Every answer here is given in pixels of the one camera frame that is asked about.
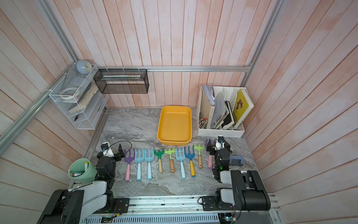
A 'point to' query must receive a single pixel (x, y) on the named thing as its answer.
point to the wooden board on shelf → (85, 99)
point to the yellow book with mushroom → (242, 105)
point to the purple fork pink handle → (128, 160)
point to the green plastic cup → (82, 171)
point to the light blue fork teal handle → (139, 159)
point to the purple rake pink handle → (209, 157)
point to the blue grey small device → (236, 160)
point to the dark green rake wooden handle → (159, 153)
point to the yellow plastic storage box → (175, 125)
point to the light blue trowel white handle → (181, 158)
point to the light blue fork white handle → (149, 159)
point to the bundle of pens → (203, 123)
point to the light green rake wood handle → (171, 152)
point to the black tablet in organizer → (229, 121)
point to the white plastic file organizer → (205, 109)
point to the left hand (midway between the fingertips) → (114, 147)
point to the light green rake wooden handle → (199, 147)
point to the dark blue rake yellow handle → (190, 156)
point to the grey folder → (221, 112)
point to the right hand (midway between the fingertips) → (217, 139)
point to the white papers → (209, 89)
